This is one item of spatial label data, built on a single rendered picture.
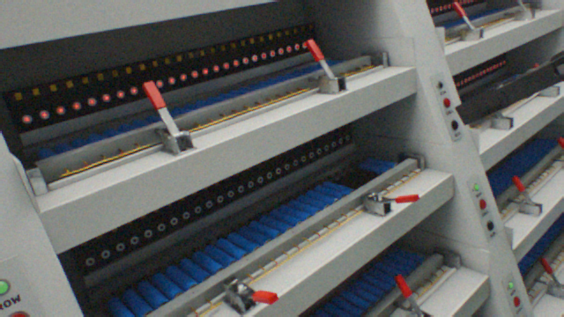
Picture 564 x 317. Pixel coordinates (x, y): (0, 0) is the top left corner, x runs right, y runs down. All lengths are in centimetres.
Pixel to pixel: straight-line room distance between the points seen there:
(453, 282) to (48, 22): 73
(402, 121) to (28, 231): 63
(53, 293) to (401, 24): 64
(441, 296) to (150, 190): 54
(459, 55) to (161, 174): 63
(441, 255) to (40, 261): 67
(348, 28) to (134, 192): 54
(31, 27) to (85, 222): 20
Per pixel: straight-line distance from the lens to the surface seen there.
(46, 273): 45
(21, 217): 45
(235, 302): 53
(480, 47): 99
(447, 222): 86
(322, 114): 61
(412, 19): 82
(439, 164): 81
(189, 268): 60
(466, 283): 85
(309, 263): 58
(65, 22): 50
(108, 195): 46
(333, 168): 80
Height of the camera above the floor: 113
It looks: 5 degrees down
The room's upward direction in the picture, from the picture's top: 21 degrees counter-clockwise
